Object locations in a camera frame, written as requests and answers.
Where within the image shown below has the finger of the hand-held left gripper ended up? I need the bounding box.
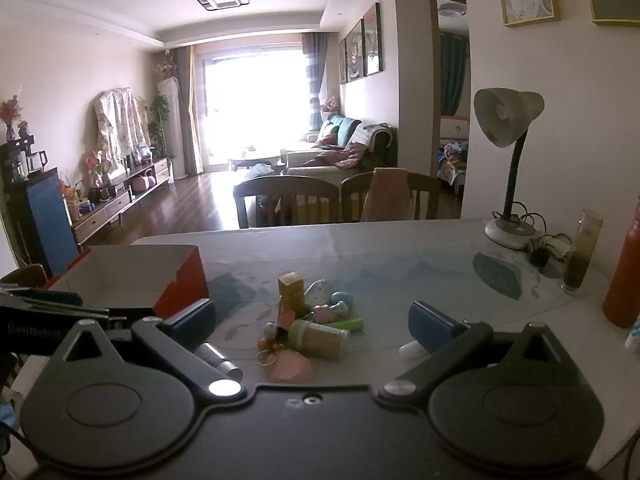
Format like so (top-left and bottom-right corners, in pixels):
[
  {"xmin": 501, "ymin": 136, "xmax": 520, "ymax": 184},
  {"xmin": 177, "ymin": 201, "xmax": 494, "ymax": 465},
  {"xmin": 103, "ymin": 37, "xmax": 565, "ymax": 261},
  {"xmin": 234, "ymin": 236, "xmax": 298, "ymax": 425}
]
[
  {"xmin": 65, "ymin": 306, "xmax": 161, "ymax": 333},
  {"xmin": 0, "ymin": 282, "xmax": 85, "ymax": 307}
]

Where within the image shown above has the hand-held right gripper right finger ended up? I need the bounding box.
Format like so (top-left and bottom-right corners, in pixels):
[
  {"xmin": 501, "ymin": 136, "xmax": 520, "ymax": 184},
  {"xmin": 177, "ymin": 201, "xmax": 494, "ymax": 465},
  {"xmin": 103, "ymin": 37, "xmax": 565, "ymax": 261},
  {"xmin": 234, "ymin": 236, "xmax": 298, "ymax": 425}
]
[{"xmin": 377, "ymin": 301, "xmax": 591, "ymax": 406}]

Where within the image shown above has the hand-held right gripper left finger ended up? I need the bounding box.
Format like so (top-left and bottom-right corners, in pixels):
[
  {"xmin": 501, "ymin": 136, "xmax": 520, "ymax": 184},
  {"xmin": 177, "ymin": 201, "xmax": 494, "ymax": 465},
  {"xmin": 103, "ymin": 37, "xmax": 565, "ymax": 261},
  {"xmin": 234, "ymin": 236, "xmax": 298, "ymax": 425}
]
[{"xmin": 50, "ymin": 299, "xmax": 248, "ymax": 403}]

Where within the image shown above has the red and white cardboard box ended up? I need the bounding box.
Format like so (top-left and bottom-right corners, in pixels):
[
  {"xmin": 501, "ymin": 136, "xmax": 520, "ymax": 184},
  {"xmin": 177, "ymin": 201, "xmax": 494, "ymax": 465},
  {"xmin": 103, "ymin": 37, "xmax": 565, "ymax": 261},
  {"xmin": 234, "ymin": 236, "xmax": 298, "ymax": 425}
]
[{"xmin": 45, "ymin": 245, "xmax": 211, "ymax": 321}]

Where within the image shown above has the orange bead keychain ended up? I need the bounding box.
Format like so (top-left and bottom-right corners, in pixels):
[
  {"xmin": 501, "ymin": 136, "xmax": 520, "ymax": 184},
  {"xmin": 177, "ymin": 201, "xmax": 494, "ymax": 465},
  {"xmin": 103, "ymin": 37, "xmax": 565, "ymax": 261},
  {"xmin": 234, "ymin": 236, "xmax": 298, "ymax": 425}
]
[{"xmin": 257, "ymin": 325, "xmax": 288, "ymax": 368}]

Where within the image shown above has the dark red toy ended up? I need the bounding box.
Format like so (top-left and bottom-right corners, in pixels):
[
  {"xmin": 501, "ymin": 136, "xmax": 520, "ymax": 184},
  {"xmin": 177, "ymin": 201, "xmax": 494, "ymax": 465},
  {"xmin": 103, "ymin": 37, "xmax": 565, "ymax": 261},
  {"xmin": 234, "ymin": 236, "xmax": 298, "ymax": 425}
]
[{"xmin": 276, "ymin": 305, "xmax": 301, "ymax": 333}]

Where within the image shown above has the pink heart-shaped dish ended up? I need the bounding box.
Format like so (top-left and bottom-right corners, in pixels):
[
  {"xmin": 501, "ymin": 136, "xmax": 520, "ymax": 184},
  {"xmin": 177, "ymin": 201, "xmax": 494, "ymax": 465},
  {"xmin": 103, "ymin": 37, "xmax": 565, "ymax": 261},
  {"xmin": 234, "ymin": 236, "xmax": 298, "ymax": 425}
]
[{"xmin": 265, "ymin": 350, "xmax": 316, "ymax": 383}]

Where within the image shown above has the glass jar with green lid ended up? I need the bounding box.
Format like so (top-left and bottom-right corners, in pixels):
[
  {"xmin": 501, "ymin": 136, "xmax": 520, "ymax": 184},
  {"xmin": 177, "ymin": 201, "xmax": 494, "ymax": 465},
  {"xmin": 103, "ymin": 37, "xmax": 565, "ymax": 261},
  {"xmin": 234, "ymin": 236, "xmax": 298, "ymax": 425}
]
[{"xmin": 287, "ymin": 319, "xmax": 350, "ymax": 361}]

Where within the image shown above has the dark wooden dining chair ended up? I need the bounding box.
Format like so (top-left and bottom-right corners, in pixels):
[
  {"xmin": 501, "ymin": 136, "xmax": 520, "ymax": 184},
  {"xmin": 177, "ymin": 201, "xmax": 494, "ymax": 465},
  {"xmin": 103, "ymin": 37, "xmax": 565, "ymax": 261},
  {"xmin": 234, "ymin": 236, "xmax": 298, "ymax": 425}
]
[
  {"xmin": 341, "ymin": 171, "xmax": 442, "ymax": 222},
  {"xmin": 0, "ymin": 263, "xmax": 48, "ymax": 291},
  {"xmin": 233, "ymin": 175, "xmax": 342, "ymax": 230}
]

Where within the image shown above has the black and blue cabinet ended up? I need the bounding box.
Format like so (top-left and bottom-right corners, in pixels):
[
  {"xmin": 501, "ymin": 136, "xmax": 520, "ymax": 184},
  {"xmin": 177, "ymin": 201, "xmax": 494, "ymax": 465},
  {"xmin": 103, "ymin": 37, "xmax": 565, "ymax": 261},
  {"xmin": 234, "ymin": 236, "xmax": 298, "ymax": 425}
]
[{"xmin": 0, "ymin": 135, "xmax": 81, "ymax": 278}]

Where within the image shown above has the small pink toy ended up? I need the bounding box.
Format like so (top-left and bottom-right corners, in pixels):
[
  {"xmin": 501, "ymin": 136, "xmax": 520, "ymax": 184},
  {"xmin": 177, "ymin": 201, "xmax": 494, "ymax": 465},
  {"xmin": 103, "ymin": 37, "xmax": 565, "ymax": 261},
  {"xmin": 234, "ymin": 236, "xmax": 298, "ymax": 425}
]
[{"xmin": 312, "ymin": 301, "xmax": 351, "ymax": 324}]

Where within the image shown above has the small yellow box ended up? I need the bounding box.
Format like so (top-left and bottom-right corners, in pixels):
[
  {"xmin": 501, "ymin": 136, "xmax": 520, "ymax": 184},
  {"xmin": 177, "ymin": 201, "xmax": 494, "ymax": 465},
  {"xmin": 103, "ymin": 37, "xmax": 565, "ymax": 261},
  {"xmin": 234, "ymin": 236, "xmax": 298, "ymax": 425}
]
[{"xmin": 278, "ymin": 272, "xmax": 307, "ymax": 313}]

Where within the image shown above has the low wooden television cabinet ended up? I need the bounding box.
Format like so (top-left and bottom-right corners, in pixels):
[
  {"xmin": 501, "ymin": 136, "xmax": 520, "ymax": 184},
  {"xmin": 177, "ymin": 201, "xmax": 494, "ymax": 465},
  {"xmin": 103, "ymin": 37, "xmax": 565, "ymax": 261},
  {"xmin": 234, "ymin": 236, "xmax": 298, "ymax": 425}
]
[{"xmin": 72, "ymin": 156, "xmax": 176, "ymax": 243}]

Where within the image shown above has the beige cloth on chair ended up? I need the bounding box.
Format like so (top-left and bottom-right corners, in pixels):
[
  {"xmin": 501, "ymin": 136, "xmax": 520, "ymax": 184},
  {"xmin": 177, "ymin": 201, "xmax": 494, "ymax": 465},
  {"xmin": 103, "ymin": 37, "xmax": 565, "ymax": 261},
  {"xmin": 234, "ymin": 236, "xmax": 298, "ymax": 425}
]
[{"xmin": 360, "ymin": 167, "xmax": 416, "ymax": 222}]

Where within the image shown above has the tall glass with dark drink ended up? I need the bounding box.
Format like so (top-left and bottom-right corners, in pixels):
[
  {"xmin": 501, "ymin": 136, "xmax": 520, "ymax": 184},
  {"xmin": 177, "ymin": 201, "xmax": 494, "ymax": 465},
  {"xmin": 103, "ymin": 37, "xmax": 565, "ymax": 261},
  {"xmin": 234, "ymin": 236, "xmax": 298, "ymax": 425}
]
[{"xmin": 561, "ymin": 209, "xmax": 604, "ymax": 296}]

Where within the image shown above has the round coffee table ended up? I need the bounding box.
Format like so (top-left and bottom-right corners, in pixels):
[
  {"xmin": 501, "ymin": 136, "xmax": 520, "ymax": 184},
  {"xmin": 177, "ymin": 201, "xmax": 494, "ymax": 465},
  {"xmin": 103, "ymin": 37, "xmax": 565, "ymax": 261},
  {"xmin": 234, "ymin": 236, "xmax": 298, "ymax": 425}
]
[{"xmin": 228, "ymin": 147, "xmax": 273, "ymax": 171}]

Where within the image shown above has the vase with pink flowers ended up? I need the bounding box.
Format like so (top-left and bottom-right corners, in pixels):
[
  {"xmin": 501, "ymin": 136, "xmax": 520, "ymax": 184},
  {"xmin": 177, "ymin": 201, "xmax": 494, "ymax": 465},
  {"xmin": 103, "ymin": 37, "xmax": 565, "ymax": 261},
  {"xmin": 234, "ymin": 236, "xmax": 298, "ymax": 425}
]
[{"xmin": 0, "ymin": 95, "xmax": 25, "ymax": 142}]

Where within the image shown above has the floral cloth covered television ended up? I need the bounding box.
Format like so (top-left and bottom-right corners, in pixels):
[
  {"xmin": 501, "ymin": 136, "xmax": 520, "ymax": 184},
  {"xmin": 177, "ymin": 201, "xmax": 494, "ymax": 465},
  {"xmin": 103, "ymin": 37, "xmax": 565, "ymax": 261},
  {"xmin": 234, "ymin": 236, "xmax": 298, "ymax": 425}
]
[{"xmin": 91, "ymin": 87, "xmax": 151, "ymax": 173}]

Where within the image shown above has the white standing air conditioner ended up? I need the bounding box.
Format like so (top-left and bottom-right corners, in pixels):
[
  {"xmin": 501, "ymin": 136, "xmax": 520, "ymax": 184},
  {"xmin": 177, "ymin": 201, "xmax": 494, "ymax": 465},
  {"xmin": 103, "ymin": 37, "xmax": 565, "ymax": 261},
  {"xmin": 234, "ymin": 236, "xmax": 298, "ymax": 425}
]
[{"xmin": 158, "ymin": 78, "xmax": 182, "ymax": 181}]

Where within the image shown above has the tall green plant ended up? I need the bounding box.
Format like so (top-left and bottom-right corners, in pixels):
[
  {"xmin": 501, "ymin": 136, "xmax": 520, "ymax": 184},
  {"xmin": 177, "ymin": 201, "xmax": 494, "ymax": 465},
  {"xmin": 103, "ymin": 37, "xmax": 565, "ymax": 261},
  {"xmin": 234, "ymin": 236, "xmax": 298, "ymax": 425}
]
[{"xmin": 149, "ymin": 94, "xmax": 171, "ymax": 158}]

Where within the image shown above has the beige sofa with cushions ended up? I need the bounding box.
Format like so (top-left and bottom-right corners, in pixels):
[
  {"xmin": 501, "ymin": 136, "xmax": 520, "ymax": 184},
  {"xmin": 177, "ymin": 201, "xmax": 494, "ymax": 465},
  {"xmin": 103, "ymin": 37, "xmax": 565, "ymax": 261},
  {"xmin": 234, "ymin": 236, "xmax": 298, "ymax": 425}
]
[{"xmin": 280, "ymin": 115, "xmax": 398, "ymax": 181}]

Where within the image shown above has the orange bottle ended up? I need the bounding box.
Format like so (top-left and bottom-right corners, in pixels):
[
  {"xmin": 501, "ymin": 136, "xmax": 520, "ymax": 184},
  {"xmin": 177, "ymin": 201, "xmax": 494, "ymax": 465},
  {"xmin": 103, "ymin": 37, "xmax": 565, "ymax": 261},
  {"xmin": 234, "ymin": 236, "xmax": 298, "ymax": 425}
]
[{"xmin": 602, "ymin": 200, "xmax": 640, "ymax": 328}]

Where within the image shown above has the white bottle with blue print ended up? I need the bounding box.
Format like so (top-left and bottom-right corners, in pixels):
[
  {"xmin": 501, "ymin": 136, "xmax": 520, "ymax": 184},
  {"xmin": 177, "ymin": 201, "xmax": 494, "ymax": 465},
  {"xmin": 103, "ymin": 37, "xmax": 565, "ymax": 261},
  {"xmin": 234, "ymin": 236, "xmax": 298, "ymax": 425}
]
[{"xmin": 625, "ymin": 312, "xmax": 640, "ymax": 353}]

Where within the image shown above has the grey curtain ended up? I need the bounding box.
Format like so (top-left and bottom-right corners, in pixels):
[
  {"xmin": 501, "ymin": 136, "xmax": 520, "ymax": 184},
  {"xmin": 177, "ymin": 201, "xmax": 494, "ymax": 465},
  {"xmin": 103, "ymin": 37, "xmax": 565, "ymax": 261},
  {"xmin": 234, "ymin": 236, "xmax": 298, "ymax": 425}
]
[
  {"xmin": 172, "ymin": 45, "xmax": 201, "ymax": 178},
  {"xmin": 301, "ymin": 32, "xmax": 331, "ymax": 133}
]

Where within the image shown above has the grey desk lamp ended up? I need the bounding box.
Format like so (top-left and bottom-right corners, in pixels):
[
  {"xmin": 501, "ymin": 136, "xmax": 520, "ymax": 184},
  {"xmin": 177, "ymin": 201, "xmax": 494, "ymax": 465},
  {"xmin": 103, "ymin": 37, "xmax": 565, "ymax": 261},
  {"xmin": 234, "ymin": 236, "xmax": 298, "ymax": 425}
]
[{"xmin": 473, "ymin": 87, "xmax": 546, "ymax": 251}]

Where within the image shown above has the set of dark framed pictures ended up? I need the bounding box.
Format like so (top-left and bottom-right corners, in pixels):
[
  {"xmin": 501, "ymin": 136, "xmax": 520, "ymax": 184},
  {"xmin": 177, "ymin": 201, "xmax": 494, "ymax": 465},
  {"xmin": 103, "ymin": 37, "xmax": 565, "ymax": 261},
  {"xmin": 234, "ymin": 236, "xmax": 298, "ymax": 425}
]
[{"xmin": 339, "ymin": 2, "xmax": 383, "ymax": 85}]

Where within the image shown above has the wooden door frame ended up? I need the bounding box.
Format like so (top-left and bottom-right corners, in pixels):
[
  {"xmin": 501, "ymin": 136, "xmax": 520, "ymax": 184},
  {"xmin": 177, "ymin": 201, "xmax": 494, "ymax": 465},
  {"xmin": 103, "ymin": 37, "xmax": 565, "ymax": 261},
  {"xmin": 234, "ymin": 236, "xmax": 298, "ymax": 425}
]
[{"xmin": 427, "ymin": 0, "xmax": 468, "ymax": 206}]

